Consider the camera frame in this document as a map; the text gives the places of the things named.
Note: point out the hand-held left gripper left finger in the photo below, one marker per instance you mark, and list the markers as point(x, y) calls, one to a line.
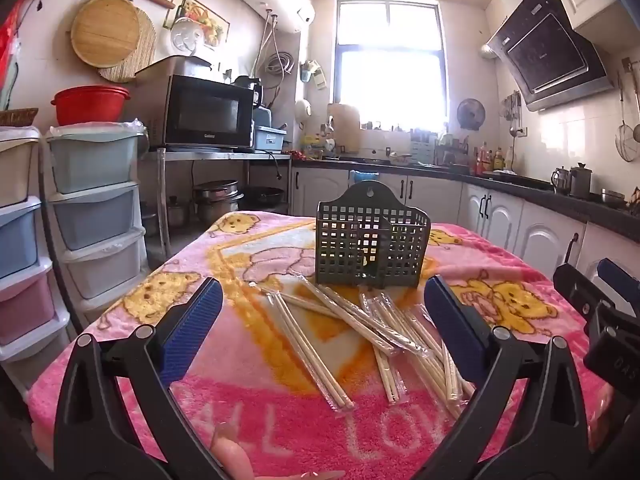
point(192, 330)

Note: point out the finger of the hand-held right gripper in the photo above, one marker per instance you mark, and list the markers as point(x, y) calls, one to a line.
point(580, 290)
point(622, 280)

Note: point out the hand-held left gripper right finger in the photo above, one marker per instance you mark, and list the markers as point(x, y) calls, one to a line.
point(455, 330)

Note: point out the bunch of chopsticks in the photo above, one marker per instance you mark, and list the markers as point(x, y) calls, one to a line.
point(385, 330)

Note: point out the green plastic chopstick holder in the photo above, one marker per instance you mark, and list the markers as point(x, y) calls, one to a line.
point(372, 240)

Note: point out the hanging kitchen utensils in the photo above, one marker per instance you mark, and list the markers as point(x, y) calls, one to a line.
point(512, 110)

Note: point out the person's right hand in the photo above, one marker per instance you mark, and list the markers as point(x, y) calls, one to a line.
point(602, 420)

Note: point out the person's left hand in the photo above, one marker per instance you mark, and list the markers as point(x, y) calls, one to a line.
point(232, 452)

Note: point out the steel bowl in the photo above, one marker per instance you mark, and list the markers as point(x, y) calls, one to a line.
point(612, 196)

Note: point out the black kitchen countertop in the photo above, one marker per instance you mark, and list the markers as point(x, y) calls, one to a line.
point(565, 202)

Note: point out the dark lidded canister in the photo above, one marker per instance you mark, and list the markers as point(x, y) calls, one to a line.
point(581, 182)

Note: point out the white kitchen cabinets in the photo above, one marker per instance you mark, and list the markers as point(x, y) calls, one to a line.
point(505, 215)

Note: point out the steel kettle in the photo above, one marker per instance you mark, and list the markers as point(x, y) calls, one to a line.
point(561, 181)

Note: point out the small steel pot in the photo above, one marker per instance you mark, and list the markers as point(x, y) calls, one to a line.
point(177, 212)

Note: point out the pink printed blanket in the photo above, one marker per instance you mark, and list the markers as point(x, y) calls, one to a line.
point(280, 410)

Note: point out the gas stove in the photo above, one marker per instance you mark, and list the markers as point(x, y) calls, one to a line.
point(515, 178)

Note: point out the steel stockpot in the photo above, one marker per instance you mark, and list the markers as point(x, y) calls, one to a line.
point(215, 202)

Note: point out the black wok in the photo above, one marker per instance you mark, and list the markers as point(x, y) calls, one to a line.
point(265, 197)

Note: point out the grey plastic drawer tower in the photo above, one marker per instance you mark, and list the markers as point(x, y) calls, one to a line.
point(95, 210)

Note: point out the row of condiment bottles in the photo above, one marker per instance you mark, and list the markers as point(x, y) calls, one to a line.
point(492, 160)

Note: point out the metal kitchen table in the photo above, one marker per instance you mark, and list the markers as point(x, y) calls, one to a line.
point(210, 156)

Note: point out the ceramic bowl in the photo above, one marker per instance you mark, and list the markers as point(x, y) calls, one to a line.
point(400, 159)

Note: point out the blue hanging bin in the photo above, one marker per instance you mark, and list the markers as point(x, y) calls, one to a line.
point(356, 176)

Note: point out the pastel plastic drawer tower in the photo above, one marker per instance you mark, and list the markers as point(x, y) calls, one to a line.
point(20, 250)

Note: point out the blue dish bin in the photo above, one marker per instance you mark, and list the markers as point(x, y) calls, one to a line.
point(270, 140)

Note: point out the black microwave oven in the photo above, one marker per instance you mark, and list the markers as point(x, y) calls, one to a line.
point(205, 112)

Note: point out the beige cutting board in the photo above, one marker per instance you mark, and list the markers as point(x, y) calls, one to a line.
point(344, 127)

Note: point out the black range hood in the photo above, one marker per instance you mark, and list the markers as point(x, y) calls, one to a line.
point(550, 55)

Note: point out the white hanging lid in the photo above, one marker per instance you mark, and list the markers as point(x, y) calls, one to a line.
point(303, 112)

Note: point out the red plastic basin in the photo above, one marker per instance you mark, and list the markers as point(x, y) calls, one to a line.
point(90, 107)

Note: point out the black electric kettle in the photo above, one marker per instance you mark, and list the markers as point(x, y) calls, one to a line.
point(247, 87)

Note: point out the kitchen window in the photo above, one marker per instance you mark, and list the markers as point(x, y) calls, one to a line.
point(390, 65)

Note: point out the wicker basket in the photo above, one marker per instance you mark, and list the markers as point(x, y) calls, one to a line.
point(17, 117)

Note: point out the round bamboo mat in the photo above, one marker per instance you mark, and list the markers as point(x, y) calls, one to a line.
point(145, 55)

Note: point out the round bamboo board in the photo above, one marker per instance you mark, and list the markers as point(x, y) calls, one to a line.
point(102, 30)

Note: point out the red plastic bag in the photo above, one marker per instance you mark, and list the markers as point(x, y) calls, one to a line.
point(7, 45)

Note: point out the round wall fan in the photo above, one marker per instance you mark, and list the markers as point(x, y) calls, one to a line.
point(470, 114)

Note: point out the fruit wall poster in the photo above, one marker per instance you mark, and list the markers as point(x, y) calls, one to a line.
point(215, 20)

